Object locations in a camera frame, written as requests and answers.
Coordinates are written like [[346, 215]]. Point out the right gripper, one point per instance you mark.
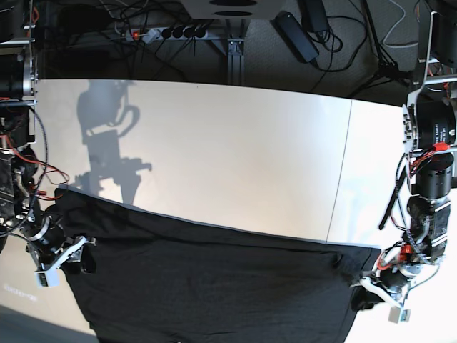
[[74, 255]]

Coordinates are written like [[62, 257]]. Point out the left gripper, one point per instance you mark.
[[389, 286]]

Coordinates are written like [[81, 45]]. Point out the black T-shirt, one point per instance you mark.
[[160, 279]]

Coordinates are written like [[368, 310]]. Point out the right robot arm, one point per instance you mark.
[[21, 171]]

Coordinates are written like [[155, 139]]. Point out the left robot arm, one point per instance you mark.
[[426, 172]]

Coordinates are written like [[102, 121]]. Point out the black tripod stand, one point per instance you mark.
[[387, 68]]

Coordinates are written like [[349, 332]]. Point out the black power strip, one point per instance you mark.
[[149, 35]]

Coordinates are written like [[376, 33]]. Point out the black power adapter brick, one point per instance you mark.
[[296, 39]]

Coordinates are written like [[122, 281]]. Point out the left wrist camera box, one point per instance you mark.
[[399, 315]]

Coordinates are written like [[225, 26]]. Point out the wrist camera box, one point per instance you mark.
[[399, 315], [47, 278]]

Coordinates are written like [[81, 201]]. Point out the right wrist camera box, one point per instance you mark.
[[47, 278]]

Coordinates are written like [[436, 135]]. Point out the aluminium frame post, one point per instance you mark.
[[236, 30]]

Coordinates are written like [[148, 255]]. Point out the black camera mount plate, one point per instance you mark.
[[232, 9]]

